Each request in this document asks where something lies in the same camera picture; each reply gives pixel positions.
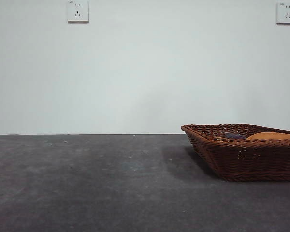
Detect purple eggplant with green stem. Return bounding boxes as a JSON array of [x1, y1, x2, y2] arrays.
[[223, 132, 247, 141]]

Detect brown woven wicker basket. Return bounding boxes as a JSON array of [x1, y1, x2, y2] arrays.
[[180, 124, 290, 182]]

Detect tan potato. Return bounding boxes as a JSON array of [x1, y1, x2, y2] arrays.
[[246, 132, 290, 141]]

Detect white wall socket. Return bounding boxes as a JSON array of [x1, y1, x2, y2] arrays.
[[67, 0, 89, 24], [276, 2, 290, 25]]

